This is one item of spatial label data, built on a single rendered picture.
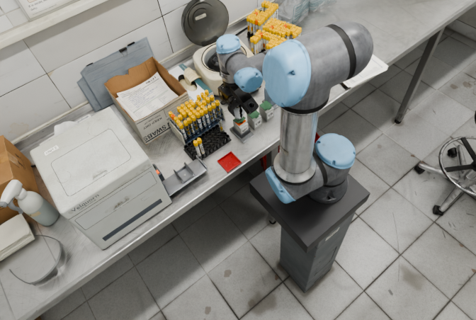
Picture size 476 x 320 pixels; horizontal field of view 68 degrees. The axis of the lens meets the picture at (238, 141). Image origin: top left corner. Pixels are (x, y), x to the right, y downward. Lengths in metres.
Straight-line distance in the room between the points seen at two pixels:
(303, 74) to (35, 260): 1.11
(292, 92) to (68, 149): 0.76
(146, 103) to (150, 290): 1.09
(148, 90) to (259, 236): 1.08
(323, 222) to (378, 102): 1.75
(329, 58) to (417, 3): 1.53
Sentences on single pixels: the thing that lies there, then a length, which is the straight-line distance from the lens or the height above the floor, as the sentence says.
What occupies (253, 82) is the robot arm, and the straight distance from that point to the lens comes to 1.04.
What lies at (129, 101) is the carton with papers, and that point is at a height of 0.94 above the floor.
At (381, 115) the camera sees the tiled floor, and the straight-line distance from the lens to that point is 2.73.
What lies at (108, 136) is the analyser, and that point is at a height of 1.18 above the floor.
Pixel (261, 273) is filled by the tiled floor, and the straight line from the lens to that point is 2.09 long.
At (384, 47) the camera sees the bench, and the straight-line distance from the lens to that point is 1.85.
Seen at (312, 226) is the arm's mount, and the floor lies 0.94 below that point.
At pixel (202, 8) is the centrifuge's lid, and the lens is 1.68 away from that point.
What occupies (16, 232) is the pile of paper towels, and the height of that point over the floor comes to 0.91.
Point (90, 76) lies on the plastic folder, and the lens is 1.62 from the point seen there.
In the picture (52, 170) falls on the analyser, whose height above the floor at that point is 1.17.
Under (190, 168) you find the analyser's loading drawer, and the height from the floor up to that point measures 0.95.
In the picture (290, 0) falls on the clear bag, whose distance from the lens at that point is 1.89.
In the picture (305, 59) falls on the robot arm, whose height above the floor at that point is 1.58.
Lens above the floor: 2.01
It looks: 54 degrees down
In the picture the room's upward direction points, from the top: 8 degrees counter-clockwise
